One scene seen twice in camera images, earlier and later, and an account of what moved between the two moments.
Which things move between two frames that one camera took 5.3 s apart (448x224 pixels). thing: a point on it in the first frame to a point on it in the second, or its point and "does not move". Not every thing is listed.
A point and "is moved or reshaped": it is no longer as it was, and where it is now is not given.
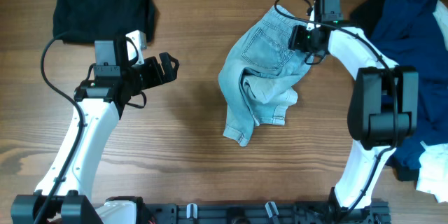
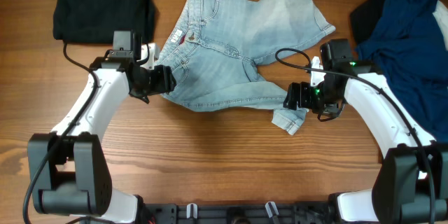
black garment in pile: (368, 13) does not move
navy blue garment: (407, 25) does not move
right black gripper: (299, 39) to (303, 99)
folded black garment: (96, 6) does not move
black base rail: (305, 212) does not move
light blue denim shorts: (258, 78) is moved or reshaped
